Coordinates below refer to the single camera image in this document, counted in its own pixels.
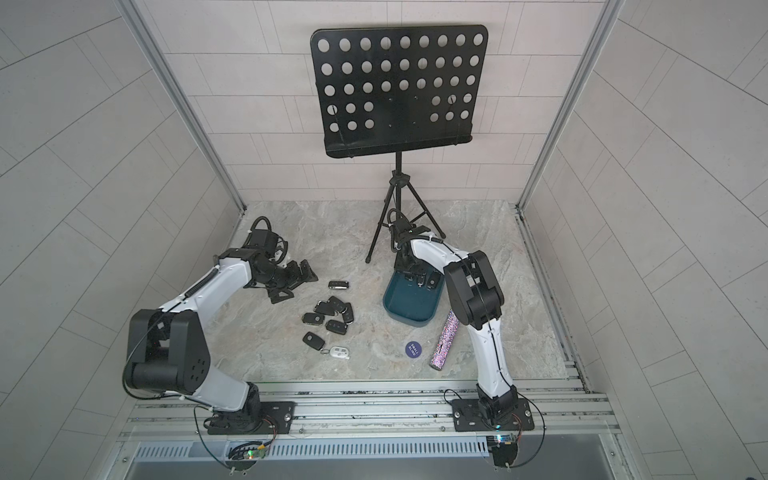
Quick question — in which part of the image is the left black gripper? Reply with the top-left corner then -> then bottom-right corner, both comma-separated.
257,257 -> 321,302

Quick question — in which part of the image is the black chrome key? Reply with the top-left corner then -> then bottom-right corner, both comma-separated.
328,280 -> 350,290

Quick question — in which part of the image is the black car key cluster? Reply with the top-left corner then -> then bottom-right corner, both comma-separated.
341,303 -> 355,324
313,301 -> 337,316
328,296 -> 348,314

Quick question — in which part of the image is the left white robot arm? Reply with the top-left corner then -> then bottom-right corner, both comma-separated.
122,216 -> 318,433

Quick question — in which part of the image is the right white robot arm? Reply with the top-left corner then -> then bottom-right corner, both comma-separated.
386,208 -> 519,423

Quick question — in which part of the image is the teal plastic storage box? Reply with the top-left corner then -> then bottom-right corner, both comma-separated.
382,264 -> 444,327

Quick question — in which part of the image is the black car key front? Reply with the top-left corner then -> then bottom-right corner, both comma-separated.
302,332 -> 326,351

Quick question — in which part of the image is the white remote key fob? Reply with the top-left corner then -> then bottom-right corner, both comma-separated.
320,346 -> 350,359

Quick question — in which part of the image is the purple glitter tube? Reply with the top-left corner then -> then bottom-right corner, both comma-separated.
429,310 -> 461,371

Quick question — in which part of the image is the round purple lid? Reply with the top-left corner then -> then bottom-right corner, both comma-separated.
404,341 -> 423,359

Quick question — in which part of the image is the left circuit board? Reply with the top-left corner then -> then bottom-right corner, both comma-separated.
225,441 -> 272,473

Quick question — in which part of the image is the circuit board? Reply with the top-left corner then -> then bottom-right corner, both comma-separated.
225,441 -> 272,473
486,432 -> 521,469

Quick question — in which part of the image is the black perforated music stand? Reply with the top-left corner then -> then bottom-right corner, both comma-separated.
309,24 -> 490,265

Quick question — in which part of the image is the right circuit board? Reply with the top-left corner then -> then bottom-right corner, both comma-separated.
486,432 -> 521,469

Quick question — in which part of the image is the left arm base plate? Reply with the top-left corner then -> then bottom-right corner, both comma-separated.
203,401 -> 296,436

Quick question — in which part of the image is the aluminium mounting rail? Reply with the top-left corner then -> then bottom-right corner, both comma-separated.
117,377 -> 620,441

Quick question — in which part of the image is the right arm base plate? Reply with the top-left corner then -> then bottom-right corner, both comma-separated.
449,398 -> 535,432

